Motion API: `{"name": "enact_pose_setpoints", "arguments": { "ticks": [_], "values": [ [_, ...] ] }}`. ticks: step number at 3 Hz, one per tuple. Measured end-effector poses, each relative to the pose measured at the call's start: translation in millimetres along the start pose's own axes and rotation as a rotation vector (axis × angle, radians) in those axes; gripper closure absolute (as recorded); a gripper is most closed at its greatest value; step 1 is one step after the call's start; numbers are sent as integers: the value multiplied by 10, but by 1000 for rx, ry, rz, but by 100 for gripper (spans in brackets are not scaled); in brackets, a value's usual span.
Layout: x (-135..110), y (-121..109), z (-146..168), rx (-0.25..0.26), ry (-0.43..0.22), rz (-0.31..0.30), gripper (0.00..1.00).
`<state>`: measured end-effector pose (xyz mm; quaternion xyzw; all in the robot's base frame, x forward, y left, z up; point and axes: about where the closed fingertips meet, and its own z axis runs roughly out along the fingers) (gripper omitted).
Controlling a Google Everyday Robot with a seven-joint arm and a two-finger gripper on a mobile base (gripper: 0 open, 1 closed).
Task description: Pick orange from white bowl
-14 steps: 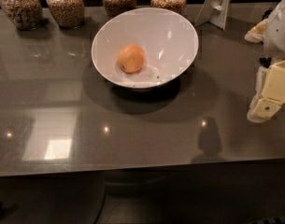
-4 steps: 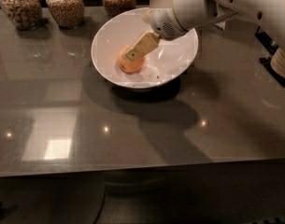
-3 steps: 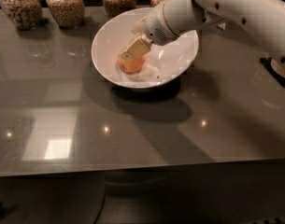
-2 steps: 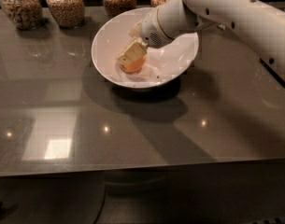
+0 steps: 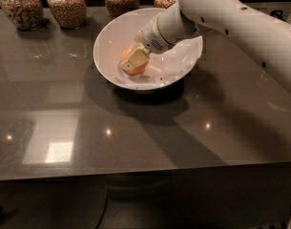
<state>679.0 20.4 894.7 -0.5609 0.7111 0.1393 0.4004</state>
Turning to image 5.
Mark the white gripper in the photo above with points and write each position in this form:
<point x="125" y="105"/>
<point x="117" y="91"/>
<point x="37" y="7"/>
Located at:
<point x="150" y="36"/>

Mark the orange fruit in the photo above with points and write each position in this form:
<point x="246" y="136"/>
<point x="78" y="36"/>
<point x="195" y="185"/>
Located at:
<point x="132" y="68"/>

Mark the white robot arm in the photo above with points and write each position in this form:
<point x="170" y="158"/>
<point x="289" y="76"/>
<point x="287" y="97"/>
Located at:
<point x="267" y="40"/>

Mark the white tilted bowl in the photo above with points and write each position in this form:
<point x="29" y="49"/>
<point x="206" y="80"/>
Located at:
<point x="162" y="69"/>

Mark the glass jar of dark seeds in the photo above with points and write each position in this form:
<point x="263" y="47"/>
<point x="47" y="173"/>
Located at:
<point x="121" y="0"/>

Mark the glass jar of grains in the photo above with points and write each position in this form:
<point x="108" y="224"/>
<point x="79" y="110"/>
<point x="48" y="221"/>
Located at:
<point x="69" y="14"/>

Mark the glass jar of nuts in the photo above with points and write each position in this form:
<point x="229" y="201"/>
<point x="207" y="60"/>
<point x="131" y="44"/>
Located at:
<point x="25" y="15"/>

